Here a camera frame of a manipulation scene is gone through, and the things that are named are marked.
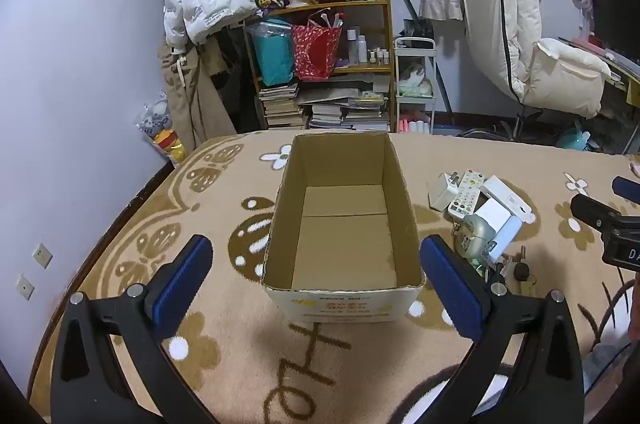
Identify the skateboard-shaped white green gadget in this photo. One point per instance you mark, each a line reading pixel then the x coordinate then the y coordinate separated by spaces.
pixel 510 201

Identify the white duvet over chair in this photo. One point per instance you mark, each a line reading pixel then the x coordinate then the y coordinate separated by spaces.
pixel 520 14

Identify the khaki coat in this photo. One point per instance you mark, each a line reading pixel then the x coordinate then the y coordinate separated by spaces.
pixel 192 104

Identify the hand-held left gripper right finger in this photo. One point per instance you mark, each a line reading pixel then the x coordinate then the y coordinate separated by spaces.
pixel 450 286

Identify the white charger plug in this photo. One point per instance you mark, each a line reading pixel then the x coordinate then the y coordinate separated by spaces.
pixel 444 194

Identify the white remote control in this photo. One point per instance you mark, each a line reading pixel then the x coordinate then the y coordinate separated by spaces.
pixel 466 191

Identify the stack of old books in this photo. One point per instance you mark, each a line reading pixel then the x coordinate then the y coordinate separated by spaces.
pixel 280 104

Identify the person's right forearm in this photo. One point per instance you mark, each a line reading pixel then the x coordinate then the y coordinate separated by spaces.
pixel 634 309

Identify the teal plastic toy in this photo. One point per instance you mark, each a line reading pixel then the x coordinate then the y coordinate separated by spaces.
pixel 575 138

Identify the black monitor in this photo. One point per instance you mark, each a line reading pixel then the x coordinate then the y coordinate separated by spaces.
pixel 617 14

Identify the pink desk fan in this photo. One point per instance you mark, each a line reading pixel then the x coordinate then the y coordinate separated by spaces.
pixel 582 4

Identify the bag of plush toys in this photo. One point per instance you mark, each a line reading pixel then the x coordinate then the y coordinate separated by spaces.
pixel 160 129

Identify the wooden shelf rack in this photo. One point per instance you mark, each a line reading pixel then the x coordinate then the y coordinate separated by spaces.
pixel 387 29

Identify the bunch of keys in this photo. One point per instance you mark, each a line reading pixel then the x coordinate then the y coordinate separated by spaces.
pixel 520 274

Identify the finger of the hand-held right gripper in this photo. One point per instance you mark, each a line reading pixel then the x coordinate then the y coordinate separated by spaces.
pixel 595 211
pixel 627 189

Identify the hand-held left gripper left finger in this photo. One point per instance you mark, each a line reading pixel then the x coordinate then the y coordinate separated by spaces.
pixel 182 286

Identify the short white bottle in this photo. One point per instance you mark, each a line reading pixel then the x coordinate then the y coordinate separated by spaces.
pixel 362 52

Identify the cardboard box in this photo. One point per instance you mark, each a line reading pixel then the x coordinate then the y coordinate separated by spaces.
pixel 340 249

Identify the white square power bank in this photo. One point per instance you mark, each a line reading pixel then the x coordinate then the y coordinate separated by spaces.
pixel 492 214

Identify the red patterned gift bag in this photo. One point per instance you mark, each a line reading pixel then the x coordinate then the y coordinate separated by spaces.
pixel 315 54

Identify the beige brown printed blanket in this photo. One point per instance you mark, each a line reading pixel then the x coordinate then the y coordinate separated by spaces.
pixel 210 214

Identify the white trolley cart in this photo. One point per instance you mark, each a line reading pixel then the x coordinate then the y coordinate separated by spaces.
pixel 415 89

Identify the small round silver clock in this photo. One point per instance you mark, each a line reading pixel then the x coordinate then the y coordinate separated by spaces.
pixel 474 238

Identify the teal bag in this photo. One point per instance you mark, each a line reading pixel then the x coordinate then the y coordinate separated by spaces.
pixel 272 54

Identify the wall socket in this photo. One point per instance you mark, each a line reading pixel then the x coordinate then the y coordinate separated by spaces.
pixel 24 287
pixel 42 256

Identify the pile of magazines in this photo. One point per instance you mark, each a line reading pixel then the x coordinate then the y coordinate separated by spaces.
pixel 345 109

